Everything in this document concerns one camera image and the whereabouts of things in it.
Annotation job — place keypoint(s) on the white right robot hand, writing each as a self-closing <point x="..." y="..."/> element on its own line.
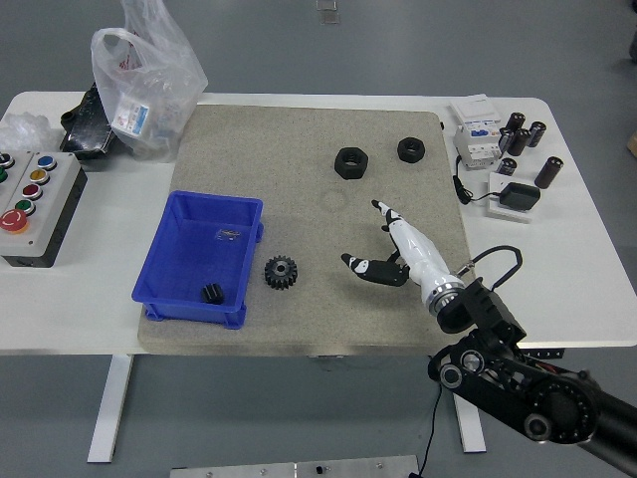
<point x="413" y="246"/>

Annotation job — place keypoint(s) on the large black gear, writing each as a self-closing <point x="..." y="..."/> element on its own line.
<point x="281" y="274"/>

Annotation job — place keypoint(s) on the small black gear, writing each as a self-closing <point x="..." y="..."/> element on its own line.
<point x="212" y="294"/>

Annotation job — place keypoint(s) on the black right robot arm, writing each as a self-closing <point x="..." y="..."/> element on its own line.
<point x="497" y="309"/>

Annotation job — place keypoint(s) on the small black hex nut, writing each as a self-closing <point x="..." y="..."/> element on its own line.
<point x="411" y="152"/>

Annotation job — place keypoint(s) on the large black hex nut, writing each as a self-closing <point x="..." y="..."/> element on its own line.
<point x="351" y="164"/>

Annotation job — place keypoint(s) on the cardboard box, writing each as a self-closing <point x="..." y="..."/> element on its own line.
<point x="632" y="143"/>

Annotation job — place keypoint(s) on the grey box with emergency stop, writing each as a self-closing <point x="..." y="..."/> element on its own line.
<point x="55" y="199"/>

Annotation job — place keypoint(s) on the grey push-button box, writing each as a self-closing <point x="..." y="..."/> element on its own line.
<point x="4" y="160"/>

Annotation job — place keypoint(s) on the white flat block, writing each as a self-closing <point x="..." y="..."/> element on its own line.
<point x="497" y="210"/>

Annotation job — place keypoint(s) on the grey-brown mat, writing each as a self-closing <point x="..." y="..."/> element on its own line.
<point x="308" y="224"/>

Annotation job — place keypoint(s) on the white circuit breaker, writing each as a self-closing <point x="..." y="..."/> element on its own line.
<point x="473" y="149"/>

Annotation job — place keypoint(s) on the black power adapter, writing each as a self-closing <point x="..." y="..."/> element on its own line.
<point x="520" y="195"/>

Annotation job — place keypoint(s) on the large black cylindrical capacitor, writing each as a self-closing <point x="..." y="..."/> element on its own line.
<point x="549" y="172"/>

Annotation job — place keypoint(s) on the small clear plastic pouch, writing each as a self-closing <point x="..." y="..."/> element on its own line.
<point x="229" y="234"/>

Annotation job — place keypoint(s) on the white table leg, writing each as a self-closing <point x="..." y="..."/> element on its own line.
<point x="109" y="408"/>
<point x="470" y="430"/>

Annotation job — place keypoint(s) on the blue plastic bin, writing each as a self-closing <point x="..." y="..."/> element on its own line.
<point x="184" y="259"/>

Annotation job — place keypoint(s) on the floor outlet cover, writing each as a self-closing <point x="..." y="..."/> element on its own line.
<point x="328" y="17"/>

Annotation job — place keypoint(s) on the silver metal plate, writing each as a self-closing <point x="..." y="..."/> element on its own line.
<point x="298" y="470"/>

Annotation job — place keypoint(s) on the clear plastic bag red print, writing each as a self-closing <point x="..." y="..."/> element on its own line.
<point x="149" y="89"/>

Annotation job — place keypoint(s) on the black case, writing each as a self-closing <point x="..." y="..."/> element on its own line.
<point x="84" y="132"/>

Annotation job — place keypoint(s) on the crumpled clear plastic wrap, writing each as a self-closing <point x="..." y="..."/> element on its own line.
<point x="22" y="129"/>

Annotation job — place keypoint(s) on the black perforated bracket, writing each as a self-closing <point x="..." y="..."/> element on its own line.
<point x="545" y="353"/>

